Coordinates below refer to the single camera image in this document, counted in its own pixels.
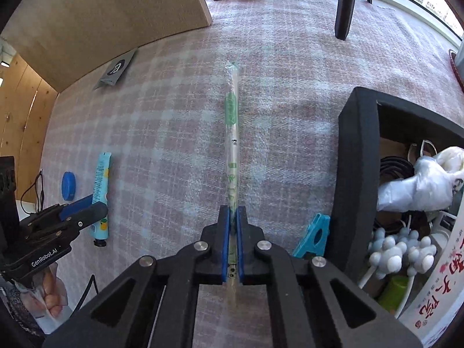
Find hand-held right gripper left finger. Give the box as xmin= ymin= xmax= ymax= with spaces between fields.
xmin=43 ymin=205 xmax=231 ymax=348

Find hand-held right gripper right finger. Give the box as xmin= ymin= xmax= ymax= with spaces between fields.
xmin=235 ymin=206 xmax=423 ymax=348

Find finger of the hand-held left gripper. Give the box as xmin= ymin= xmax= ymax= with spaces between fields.
xmin=25 ymin=203 xmax=108 ymax=243
xmin=20 ymin=194 xmax=95 ymax=227

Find chopsticks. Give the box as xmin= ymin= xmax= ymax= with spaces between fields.
xmin=222 ymin=61 xmax=242 ymax=309

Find black tray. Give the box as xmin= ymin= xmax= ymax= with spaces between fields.
xmin=326 ymin=87 xmax=464 ymax=348

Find white neck massager grey balls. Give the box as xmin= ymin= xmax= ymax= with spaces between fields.
xmin=357 ymin=226 xmax=437 ymax=320

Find white plastic bag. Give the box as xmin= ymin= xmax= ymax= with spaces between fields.
xmin=377 ymin=146 xmax=464 ymax=213

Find white floral tissue box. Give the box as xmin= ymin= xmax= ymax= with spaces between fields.
xmin=397 ymin=225 xmax=464 ymax=348

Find person's left forearm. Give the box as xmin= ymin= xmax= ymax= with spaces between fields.
xmin=0 ymin=281 xmax=41 ymax=338

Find pink checked desktop cloth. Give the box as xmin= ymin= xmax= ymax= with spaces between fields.
xmin=36 ymin=0 xmax=464 ymax=320

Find person's left hand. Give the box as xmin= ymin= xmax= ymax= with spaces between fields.
xmin=32 ymin=263 xmax=69 ymax=334

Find blue round cap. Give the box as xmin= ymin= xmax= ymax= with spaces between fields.
xmin=61 ymin=171 xmax=77 ymax=201

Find teal cream tube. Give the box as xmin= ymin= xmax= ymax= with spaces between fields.
xmin=89 ymin=151 xmax=112 ymax=248

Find teal plastic clip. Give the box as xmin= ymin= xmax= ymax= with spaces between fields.
xmin=292 ymin=213 xmax=331 ymax=258

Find pine plank panel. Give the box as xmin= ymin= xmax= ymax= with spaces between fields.
xmin=0 ymin=52 xmax=59 ymax=204

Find grey sachet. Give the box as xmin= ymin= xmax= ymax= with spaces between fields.
xmin=93 ymin=48 xmax=138 ymax=90

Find green cylindrical container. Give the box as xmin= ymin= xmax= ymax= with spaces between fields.
xmin=377 ymin=275 xmax=408 ymax=312

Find light wood board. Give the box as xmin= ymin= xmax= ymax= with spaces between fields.
xmin=0 ymin=0 xmax=213 ymax=93

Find white USB charger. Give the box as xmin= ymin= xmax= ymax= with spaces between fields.
xmin=433 ymin=212 xmax=458 ymax=233

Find black tripod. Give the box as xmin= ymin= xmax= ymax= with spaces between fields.
xmin=334 ymin=0 xmax=374 ymax=40

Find brown plant saucer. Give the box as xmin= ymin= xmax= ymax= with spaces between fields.
xmin=448 ymin=48 xmax=464 ymax=88

